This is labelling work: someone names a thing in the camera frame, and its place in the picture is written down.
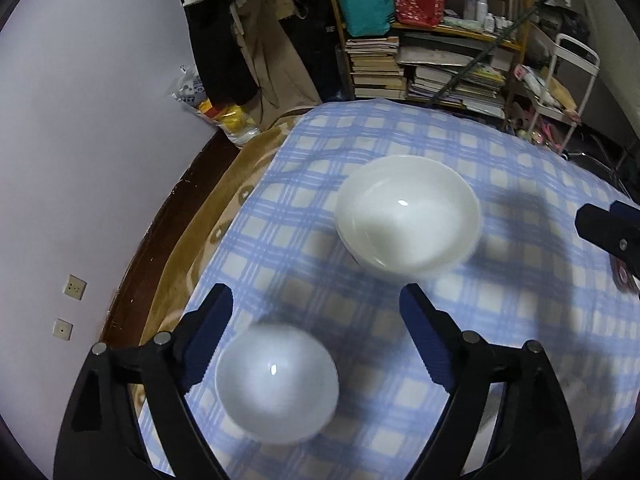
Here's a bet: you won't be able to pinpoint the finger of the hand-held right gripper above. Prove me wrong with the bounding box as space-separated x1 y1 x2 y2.
575 203 640 278
609 200 640 221

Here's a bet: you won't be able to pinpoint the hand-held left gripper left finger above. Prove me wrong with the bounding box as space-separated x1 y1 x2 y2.
52 282 236 480

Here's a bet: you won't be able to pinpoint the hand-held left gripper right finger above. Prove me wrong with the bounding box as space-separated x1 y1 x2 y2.
399 282 583 480

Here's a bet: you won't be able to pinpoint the small red-based bowl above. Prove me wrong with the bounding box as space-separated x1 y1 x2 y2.
214 323 341 445

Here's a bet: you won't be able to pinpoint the plain white bowl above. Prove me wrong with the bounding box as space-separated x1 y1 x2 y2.
334 155 483 278

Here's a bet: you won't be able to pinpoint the pink toys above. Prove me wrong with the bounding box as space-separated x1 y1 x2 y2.
515 115 561 151

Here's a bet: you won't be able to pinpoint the blue checked tablecloth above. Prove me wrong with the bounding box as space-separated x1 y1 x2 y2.
135 100 640 480

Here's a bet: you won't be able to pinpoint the brown floral blanket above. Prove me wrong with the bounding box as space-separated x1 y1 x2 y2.
140 112 321 346

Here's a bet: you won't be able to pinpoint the white trolley cart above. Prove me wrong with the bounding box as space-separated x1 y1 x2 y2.
505 32 601 153

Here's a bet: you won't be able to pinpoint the black bag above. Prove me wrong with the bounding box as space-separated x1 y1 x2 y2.
542 7 591 56

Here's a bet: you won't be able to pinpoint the black pole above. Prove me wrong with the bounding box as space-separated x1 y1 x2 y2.
430 0 546 106

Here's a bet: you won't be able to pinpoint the yellow and red packaging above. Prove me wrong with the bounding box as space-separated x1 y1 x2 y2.
197 97 261 148

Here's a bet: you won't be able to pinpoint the clear plastic bag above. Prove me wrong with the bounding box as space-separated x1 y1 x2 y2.
167 65 208 106

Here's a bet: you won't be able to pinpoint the stack of books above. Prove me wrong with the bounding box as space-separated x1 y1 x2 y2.
345 35 511 118

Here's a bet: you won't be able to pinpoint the black trousers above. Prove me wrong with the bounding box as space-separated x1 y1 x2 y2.
184 0 261 106

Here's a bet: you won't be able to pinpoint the beige coat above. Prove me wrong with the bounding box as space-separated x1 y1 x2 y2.
232 0 323 128

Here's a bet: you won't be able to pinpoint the black coat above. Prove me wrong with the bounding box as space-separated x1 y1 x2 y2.
277 10 351 103

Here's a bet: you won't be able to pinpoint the wooden shelf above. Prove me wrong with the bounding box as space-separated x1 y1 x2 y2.
322 0 533 111

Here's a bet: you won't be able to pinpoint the teal bag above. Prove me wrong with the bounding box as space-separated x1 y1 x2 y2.
330 0 396 36

